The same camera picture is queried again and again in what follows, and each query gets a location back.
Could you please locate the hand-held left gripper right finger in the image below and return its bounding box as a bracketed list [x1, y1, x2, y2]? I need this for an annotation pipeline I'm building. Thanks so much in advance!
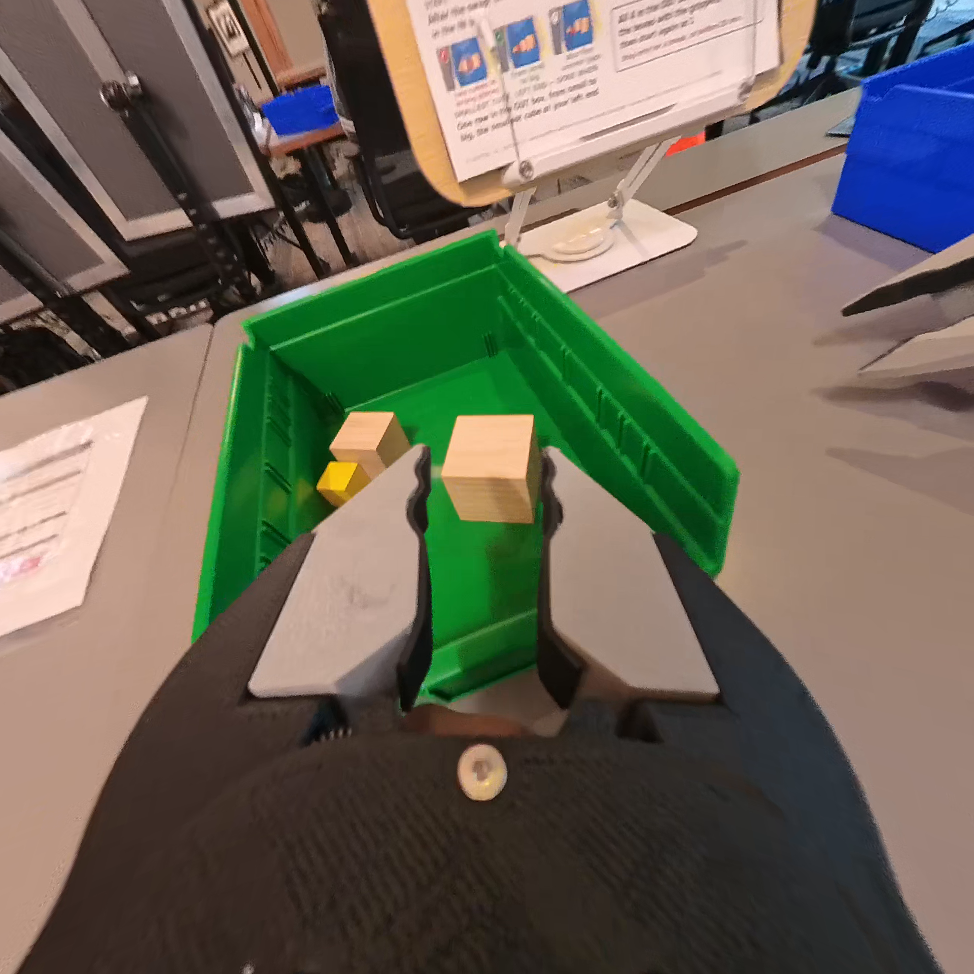
[536, 447, 721, 712]

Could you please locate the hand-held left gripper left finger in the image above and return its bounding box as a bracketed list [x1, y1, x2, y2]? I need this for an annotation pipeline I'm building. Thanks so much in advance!
[247, 443, 435, 714]

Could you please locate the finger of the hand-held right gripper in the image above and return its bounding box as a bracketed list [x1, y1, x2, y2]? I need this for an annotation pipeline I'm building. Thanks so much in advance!
[858, 320, 974, 386]
[841, 236, 974, 318]

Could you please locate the small yellow cube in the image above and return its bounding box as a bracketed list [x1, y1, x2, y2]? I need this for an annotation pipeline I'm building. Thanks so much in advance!
[316, 462, 372, 507]

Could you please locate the blue plastic bin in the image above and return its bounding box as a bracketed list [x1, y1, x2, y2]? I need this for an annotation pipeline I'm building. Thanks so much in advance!
[831, 42, 974, 256]
[261, 85, 339, 136]

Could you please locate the medium wooden cube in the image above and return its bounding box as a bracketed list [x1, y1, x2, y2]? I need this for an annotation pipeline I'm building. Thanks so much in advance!
[329, 411, 412, 480]

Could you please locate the large wooden cube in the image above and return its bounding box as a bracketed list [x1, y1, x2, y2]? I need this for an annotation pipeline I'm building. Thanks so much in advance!
[441, 414, 543, 525]

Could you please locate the green plastic bin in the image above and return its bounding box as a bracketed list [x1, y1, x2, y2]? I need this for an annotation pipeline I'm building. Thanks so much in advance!
[190, 230, 741, 703]

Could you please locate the grey desk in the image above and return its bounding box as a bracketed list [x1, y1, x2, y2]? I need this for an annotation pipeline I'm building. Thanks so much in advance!
[0, 87, 974, 974]

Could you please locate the wooden document stand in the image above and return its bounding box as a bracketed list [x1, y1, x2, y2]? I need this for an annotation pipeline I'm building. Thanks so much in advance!
[365, 0, 819, 294]

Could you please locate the white paper sheet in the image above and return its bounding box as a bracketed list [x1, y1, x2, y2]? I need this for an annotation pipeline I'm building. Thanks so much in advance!
[0, 396, 149, 639]

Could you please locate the printed instruction sheet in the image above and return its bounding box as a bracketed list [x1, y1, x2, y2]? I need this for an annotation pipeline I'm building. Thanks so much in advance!
[403, 0, 785, 184]

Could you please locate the grey framed panel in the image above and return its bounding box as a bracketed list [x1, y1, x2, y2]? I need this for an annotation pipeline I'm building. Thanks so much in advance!
[0, 0, 276, 243]
[0, 135, 129, 305]

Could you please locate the black office chair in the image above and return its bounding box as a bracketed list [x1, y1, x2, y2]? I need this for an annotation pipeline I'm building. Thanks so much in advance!
[320, 0, 488, 240]

